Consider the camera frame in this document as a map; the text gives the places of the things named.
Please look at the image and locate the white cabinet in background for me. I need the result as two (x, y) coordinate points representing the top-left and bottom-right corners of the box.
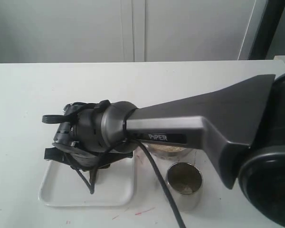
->
(0, 0), (268, 63)

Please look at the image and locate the small steel cup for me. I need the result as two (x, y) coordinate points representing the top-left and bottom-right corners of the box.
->
(165, 162), (203, 211)

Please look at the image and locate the white rectangular plastic tray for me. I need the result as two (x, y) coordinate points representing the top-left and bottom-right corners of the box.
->
(38, 158), (136, 207)

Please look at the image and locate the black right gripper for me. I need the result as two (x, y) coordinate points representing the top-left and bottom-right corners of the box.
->
(41, 101), (110, 153)

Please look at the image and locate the wide steel rice bowl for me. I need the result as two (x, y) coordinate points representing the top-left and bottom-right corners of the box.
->
(147, 144), (192, 159)

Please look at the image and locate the white rice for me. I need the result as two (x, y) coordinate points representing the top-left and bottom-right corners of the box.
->
(150, 145), (184, 152)

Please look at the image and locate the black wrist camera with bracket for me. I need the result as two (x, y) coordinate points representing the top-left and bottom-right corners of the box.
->
(44, 141), (133, 171)

